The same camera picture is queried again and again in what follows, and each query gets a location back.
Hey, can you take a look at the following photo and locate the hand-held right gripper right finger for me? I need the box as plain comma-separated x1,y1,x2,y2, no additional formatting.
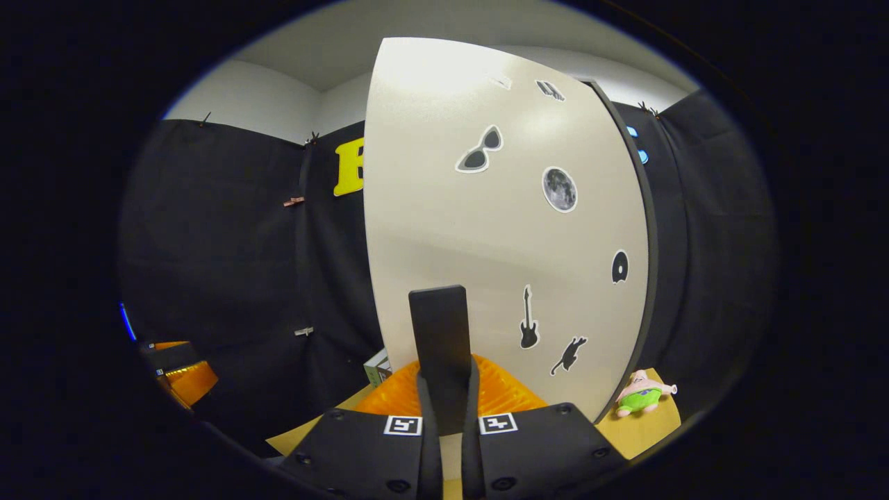
462,354,629,500

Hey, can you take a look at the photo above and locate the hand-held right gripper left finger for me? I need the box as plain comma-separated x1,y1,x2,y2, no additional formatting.
278,354,445,500

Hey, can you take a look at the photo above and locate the black door handle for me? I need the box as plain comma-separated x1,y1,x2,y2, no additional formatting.
408,285,473,435

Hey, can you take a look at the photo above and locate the beige cabinet door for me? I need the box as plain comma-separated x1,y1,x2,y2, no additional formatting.
363,36,657,424

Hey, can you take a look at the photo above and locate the black backdrop cloth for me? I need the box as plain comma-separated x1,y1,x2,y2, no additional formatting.
118,90,775,459

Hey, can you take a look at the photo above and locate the pink starfish plush toy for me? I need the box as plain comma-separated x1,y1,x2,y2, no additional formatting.
615,369,678,417

